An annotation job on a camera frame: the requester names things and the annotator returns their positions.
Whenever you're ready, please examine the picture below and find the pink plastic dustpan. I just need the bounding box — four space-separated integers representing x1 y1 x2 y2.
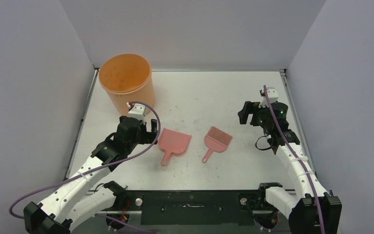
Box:
158 128 191 167

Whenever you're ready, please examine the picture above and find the pink hand brush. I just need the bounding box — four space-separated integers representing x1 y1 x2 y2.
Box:
202 126 233 163

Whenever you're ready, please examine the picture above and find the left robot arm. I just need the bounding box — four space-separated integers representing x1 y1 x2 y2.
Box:
23 116 161 234

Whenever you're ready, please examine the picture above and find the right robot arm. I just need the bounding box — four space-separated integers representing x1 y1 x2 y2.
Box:
238 101 342 234

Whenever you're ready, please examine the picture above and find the orange plastic bucket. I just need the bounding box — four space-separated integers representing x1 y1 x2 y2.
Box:
98 54 156 115

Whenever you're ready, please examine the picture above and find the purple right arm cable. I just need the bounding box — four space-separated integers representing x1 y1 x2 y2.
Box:
253 84 326 234

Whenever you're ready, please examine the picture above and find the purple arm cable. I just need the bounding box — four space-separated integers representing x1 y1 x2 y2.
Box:
253 84 326 234
9 101 162 234

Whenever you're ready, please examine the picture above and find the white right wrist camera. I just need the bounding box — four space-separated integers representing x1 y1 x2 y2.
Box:
259 87 279 108

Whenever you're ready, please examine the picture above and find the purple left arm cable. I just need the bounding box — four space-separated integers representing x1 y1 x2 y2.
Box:
9 101 162 234

